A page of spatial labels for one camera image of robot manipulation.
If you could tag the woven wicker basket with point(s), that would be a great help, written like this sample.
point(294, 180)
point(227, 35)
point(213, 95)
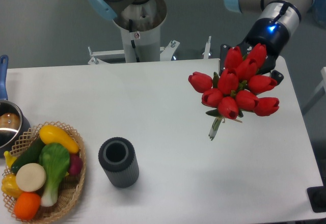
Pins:
point(70, 188)

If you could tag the white furniture leg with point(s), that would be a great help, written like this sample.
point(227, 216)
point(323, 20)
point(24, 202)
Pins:
point(317, 94)

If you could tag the yellow squash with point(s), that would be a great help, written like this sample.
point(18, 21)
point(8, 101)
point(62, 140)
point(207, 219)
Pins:
point(52, 134)

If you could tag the beige round bun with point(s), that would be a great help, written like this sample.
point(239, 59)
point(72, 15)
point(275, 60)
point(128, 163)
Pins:
point(31, 177)

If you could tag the dark grey ribbed vase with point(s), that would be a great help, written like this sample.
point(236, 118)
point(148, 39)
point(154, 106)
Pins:
point(118, 159)

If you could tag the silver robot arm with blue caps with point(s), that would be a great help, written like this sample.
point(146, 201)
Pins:
point(287, 12)

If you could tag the red radish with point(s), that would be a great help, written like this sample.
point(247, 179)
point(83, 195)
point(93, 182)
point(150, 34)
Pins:
point(76, 165)

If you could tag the white metal base frame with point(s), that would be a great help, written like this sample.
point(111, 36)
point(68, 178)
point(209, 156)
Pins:
point(168, 53)

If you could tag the orange fruit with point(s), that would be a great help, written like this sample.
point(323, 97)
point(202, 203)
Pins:
point(27, 205)

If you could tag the black device at table edge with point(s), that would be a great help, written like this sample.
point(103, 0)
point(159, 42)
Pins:
point(317, 198)

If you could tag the yellow banana tip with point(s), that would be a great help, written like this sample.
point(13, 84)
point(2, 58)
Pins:
point(9, 159)

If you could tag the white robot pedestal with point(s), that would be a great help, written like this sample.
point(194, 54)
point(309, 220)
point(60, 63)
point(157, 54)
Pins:
point(140, 27)

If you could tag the green bok choy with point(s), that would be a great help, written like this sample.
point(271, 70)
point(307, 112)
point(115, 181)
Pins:
point(55, 160)

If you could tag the dark green cucumber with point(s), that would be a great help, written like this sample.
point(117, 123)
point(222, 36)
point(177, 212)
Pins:
point(30, 155)

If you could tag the blue handled saucepan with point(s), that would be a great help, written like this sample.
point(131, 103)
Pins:
point(13, 122)

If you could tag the yellow bell pepper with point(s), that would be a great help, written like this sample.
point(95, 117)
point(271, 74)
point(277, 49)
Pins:
point(10, 187)

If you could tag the red tulip bouquet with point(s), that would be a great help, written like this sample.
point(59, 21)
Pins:
point(236, 89)

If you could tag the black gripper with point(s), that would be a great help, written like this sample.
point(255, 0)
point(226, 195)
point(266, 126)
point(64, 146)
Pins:
point(273, 35)

